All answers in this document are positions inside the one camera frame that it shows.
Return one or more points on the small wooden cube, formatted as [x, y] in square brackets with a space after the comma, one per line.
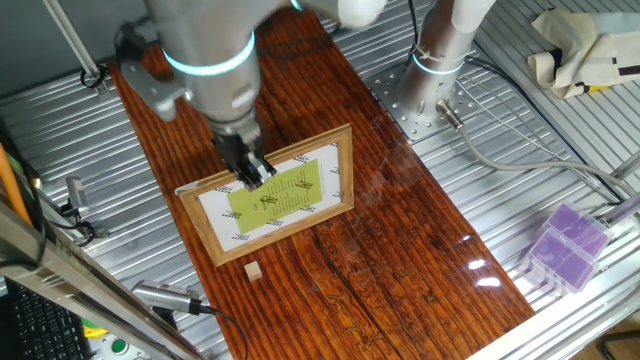
[253, 271]

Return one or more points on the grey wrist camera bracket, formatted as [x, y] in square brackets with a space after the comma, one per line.
[150, 90]

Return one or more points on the grey box with green button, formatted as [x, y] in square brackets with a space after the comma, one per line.
[118, 346]

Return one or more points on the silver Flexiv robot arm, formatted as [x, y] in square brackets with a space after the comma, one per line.
[210, 45]

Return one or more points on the yellow box with green cap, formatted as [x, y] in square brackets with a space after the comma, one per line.
[94, 331]

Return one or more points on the wooden picture frame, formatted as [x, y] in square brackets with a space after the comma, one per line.
[300, 200]

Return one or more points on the dark wood grain board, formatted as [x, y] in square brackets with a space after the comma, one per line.
[400, 250]

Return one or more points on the orange pole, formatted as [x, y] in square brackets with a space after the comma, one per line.
[10, 185]

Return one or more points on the silver depth camera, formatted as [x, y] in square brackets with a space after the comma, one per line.
[160, 295]

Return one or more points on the aluminium frame bar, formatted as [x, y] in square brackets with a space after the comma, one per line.
[50, 270]

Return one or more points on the black keyboard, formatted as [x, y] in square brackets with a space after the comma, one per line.
[45, 330]

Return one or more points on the thin metal rod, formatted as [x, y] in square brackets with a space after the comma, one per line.
[70, 37]

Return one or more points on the beige cloth bag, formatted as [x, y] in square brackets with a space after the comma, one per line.
[585, 50]

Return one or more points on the clear box with purple contents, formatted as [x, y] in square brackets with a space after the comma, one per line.
[577, 230]
[562, 260]

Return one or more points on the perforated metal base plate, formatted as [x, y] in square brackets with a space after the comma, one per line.
[400, 107]

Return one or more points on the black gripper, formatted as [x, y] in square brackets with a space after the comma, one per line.
[237, 152]

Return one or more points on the small grey camera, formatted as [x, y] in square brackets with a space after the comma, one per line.
[76, 192]

